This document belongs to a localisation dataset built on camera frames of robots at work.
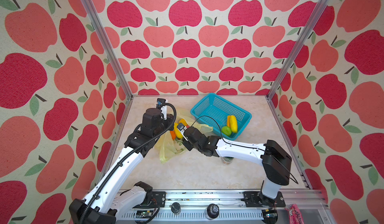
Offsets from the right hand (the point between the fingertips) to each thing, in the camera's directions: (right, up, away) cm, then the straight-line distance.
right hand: (188, 134), depth 84 cm
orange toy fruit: (-9, -3, +9) cm, 13 cm away
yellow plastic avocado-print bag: (-11, -8, +1) cm, 14 cm away
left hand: (-7, +11, -10) cm, 16 cm away
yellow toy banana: (+29, +5, +11) cm, 31 cm away
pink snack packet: (+51, -36, -14) cm, 64 cm away
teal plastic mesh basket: (+19, +13, +29) cm, 37 cm away
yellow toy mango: (+27, +6, +16) cm, 32 cm away
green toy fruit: (+24, +1, +10) cm, 26 cm away
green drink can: (+22, -14, -3) cm, 26 cm away
